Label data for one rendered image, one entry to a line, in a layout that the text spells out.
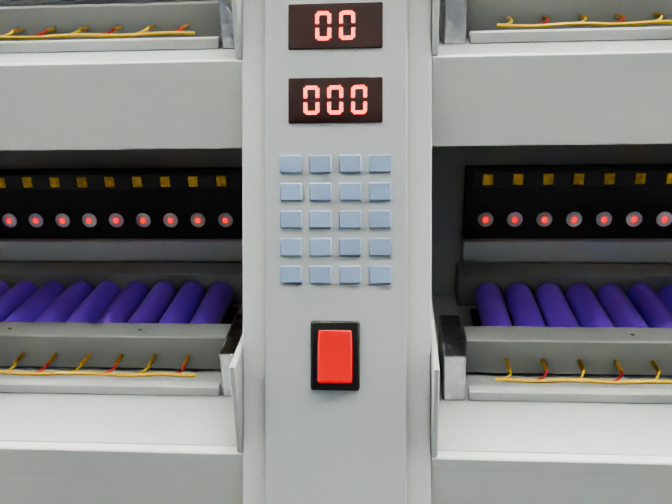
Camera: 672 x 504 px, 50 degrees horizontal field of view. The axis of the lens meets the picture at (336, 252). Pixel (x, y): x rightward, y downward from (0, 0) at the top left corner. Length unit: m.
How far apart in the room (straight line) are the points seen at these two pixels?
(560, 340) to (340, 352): 0.14
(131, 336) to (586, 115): 0.28
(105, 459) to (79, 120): 0.18
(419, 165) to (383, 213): 0.03
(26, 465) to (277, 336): 0.15
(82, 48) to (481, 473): 0.32
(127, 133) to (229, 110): 0.06
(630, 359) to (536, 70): 0.18
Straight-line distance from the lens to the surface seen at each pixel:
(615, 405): 0.43
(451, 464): 0.37
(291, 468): 0.37
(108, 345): 0.46
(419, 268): 0.36
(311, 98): 0.36
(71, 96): 0.40
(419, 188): 0.36
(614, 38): 0.43
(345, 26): 0.37
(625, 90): 0.39
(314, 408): 0.36
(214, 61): 0.38
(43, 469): 0.42
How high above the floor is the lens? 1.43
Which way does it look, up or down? 1 degrees down
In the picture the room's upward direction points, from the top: straight up
